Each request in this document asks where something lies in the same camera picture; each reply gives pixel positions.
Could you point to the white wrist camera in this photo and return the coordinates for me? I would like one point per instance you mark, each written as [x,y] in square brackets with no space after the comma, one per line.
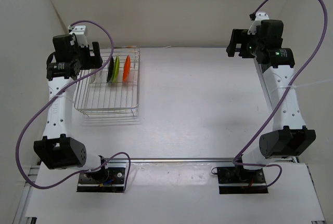
[79,35]
[256,19]

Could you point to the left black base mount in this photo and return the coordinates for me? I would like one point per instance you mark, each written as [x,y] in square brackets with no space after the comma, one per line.
[111,179]

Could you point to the black plastic plate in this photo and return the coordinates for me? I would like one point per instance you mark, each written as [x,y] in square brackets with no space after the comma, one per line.
[110,70]

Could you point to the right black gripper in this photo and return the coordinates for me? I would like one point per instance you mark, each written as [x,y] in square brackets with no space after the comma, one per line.
[239,37]

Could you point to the green plastic plate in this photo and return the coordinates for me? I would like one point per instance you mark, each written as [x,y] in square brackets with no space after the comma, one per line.
[116,66]

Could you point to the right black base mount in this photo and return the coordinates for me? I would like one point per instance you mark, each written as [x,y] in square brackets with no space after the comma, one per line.
[237,180]

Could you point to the white zip tie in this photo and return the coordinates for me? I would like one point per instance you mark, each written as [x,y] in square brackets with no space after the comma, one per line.
[303,85]

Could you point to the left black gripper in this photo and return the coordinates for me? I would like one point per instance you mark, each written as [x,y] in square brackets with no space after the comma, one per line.
[92,63]

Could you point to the metal wire dish rack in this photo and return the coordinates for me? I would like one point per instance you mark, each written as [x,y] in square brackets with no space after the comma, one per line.
[117,99]

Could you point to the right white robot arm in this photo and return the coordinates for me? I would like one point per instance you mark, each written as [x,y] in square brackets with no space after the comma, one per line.
[275,67]

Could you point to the clear glass plate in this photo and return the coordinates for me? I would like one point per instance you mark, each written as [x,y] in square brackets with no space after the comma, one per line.
[96,77]

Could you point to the aluminium rail frame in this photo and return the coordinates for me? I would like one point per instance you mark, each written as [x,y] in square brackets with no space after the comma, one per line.
[176,191]

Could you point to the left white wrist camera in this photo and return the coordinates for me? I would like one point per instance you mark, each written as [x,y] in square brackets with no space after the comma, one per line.
[79,35]

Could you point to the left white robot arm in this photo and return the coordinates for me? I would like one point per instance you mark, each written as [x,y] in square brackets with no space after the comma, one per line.
[58,149]

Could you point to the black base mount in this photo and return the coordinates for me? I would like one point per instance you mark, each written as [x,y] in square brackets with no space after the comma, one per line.
[111,179]
[237,180]

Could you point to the orange plastic plate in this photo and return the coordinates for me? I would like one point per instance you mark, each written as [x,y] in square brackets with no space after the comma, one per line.
[126,69]

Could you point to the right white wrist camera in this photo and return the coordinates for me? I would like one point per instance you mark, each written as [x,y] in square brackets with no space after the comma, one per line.
[256,19]

